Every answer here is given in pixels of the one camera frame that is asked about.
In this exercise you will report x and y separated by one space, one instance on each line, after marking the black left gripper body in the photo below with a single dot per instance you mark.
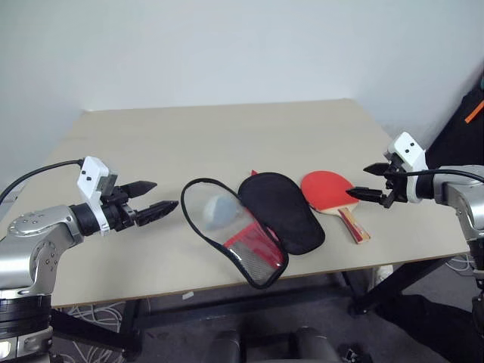
119 213

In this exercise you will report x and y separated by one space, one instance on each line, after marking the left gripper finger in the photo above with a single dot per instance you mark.
140 187
157 212

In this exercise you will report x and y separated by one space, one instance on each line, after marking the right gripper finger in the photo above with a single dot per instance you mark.
375 169
365 194

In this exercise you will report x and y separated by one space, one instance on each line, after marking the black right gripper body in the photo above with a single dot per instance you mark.
395 185

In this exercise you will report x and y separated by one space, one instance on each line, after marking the red table tennis paddle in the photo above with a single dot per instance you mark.
321 187

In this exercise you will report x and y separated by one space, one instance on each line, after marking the black paddle case clear window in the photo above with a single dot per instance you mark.
280 211

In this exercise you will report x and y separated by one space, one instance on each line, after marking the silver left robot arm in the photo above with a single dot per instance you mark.
38 234

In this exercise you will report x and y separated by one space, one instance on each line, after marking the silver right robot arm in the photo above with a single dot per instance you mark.
457 189

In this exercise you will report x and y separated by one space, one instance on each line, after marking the black bag orange strip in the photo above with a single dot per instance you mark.
457 136

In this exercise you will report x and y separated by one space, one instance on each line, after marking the white object under table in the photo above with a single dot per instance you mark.
383 276

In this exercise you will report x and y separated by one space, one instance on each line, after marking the white tape scrap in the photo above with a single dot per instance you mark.
188 296

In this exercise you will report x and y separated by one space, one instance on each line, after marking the dark rounded shape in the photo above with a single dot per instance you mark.
227 346
314 346

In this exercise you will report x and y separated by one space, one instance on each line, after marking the small black white floor object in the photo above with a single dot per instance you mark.
355 353

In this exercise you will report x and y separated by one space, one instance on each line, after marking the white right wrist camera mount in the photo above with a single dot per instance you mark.
410 147

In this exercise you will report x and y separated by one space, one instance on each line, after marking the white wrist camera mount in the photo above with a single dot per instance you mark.
90 177
410 147

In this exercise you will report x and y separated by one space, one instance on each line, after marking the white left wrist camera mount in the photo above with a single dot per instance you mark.
90 177

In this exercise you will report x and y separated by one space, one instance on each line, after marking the black table frame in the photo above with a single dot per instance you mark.
397 280

